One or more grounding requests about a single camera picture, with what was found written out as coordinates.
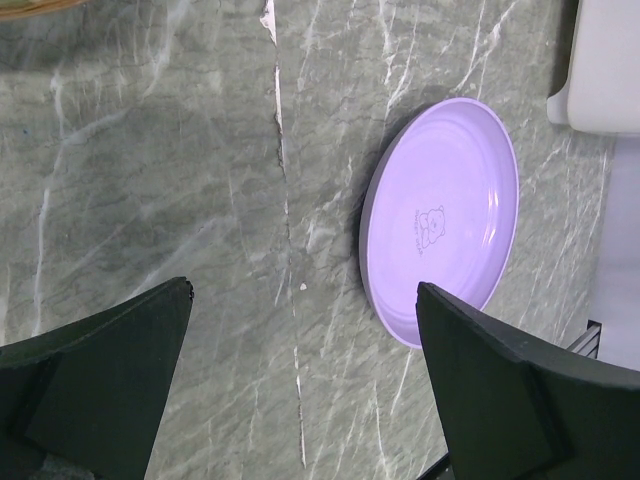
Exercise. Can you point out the aluminium rail frame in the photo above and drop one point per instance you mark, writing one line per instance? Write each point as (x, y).
(587, 344)

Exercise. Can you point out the white plastic bin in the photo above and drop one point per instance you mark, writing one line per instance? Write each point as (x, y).
(601, 93)

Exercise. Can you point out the floral beige plate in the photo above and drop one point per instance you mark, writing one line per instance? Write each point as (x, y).
(17, 9)

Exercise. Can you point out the lilac plastic bear plate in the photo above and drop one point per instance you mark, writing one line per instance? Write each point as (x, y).
(441, 207)

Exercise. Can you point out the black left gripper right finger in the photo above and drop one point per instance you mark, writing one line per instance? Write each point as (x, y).
(513, 406)

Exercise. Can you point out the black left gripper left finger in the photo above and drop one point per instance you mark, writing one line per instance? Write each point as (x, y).
(93, 392)

